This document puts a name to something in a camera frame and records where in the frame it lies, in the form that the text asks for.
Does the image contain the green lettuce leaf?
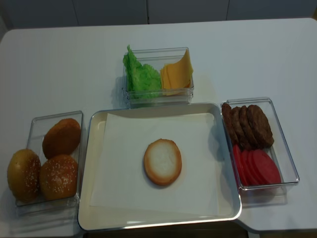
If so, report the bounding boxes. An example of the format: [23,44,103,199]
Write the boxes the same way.
[123,45,142,84]

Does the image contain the green lettuce leaves pile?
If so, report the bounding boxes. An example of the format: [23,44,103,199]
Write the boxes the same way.
[129,64,162,99]

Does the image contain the clear lettuce cheese container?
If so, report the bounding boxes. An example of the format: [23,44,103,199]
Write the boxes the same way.
[122,47,194,108]

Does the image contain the stacked cheese slices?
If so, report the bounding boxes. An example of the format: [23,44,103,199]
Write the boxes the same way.
[160,63,193,90]

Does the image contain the upright cheese slice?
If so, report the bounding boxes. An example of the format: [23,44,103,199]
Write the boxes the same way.
[177,49,193,76]

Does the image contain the bottom bun half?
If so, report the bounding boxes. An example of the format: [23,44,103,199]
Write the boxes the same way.
[143,139,182,186]

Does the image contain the leftmost brown meat patty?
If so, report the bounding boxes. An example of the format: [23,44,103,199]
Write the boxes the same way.
[221,103,239,146]

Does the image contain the brown meat patty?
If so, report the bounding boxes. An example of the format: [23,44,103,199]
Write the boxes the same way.
[221,103,239,146]
[230,107,252,150]
[247,105,274,148]
[239,106,259,149]

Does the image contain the white paper sheet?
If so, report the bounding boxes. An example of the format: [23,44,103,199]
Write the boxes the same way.
[90,113,227,216]

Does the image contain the plain brown bun bottom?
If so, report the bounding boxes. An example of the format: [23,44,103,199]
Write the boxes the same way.
[42,118,81,159]

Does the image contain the leftmost red tomato slice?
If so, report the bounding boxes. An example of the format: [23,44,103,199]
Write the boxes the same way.
[233,144,249,186]

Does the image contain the red tomato slice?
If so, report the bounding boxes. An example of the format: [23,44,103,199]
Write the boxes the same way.
[247,149,265,185]
[251,150,281,184]
[242,150,257,186]
[233,144,249,186]

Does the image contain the front brown meat patty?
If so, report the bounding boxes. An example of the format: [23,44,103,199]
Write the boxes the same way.
[247,105,274,148]

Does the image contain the clear patty tomato container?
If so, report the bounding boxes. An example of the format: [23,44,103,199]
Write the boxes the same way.
[220,97,300,191]

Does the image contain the brown sesame bun top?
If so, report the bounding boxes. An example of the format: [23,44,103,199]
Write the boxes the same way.
[39,155,78,201]

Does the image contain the front red tomato slice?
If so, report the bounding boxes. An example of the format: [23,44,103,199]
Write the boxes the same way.
[251,150,281,184]

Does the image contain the white metal tray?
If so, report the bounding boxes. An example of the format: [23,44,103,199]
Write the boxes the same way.
[78,103,242,231]

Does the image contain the clear bun container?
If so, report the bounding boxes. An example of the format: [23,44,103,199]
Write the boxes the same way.
[15,111,85,210]

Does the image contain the pale sesame bun top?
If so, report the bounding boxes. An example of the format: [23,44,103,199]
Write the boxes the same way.
[7,149,41,203]

